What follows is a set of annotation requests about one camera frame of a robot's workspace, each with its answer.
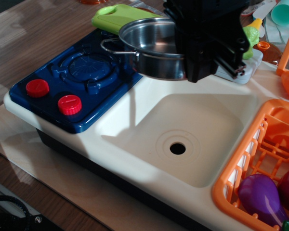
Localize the white plastic spatula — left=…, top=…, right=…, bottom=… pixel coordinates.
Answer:
left=252, top=0, right=276, bottom=21

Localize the green toy broccoli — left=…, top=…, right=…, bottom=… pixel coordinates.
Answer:
left=243, top=18, right=263, bottom=60

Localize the teal plastic cup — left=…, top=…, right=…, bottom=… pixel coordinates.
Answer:
left=271, top=0, right=289, bottom=26

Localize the red stove knob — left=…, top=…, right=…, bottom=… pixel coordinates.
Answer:
left=26, top=79, right=50, bottom=98
left=57, top=94, right=82, bottom=116

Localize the red stove knob right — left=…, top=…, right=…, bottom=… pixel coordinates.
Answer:
left=57, top=94, right=82, bottom=116

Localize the grey toy faucet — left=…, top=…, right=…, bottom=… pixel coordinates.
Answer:
left=215, top=49, right=263, bottom=84

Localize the orange plastic lid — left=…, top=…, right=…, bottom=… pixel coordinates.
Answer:
left=253, top=41, right=282, bottom=65

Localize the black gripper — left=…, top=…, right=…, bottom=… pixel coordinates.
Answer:
left=164, top=0, right=250, bottom=83

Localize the orange dish rack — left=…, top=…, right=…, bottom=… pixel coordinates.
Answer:
left=212, top=99, right=289, bottom=231

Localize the stainless steel pan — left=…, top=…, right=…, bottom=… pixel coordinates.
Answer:
left=101, top=17, right=187, bottom=81

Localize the cream toy sink unit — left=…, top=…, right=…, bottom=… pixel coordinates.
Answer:
left=4, top=62, right=289, bottom=231

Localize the blue toy stove top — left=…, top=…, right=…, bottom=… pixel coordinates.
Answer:
left=9, top=29, right=141, bottom=134

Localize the purple toy eggplant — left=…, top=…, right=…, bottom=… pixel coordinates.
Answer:
left=238, top=174, right=289, bottom=227

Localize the green plastic cutting board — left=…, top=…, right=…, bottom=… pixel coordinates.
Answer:
left=91, top=4, right=162, bottom=35

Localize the red stove knob left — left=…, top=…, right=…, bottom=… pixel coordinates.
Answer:
left=26, top=79, right=50, bottom=98

